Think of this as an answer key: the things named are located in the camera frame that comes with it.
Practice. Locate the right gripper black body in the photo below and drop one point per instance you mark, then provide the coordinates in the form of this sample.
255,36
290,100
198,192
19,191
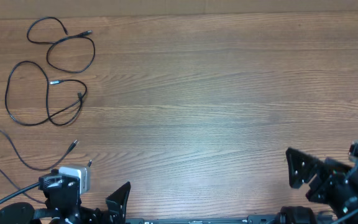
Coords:
343,198

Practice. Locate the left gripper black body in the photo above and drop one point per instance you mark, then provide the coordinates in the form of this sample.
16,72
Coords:
88,215

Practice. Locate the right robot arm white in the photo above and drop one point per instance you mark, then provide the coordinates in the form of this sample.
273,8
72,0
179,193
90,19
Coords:
307,215

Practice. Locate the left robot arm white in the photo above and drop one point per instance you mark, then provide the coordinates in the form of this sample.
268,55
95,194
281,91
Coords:
22,213

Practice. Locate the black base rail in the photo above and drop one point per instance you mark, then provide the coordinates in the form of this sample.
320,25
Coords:
251,219

